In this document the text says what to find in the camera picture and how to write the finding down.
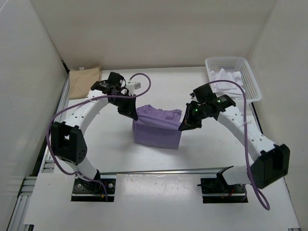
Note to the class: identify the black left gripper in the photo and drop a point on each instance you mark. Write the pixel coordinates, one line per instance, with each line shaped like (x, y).
(130, 110)

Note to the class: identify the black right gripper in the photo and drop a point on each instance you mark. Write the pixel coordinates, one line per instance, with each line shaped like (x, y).
(187, 119)

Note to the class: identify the purple t shirt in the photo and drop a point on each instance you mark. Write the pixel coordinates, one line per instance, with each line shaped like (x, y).
(157, 128)

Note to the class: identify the beige t shirt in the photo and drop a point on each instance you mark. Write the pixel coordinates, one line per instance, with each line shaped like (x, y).
(81, 81)

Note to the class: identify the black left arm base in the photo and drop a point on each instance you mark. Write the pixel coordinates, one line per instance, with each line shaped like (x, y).
(88, 191)

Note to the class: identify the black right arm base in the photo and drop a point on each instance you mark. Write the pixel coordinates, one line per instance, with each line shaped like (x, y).
(217, 191)

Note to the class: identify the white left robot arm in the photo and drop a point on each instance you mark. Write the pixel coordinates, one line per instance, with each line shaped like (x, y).
(67, 144)

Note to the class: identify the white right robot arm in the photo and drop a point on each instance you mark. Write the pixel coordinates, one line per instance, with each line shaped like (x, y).
(270, 161)

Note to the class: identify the white crumpled cloth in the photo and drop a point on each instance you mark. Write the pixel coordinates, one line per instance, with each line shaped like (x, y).
(227, 88)

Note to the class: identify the white plastic basket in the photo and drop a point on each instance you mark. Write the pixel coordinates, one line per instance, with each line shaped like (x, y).
(235, 64)

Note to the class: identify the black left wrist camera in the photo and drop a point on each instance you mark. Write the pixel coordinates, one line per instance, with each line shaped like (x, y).
(116, 85)

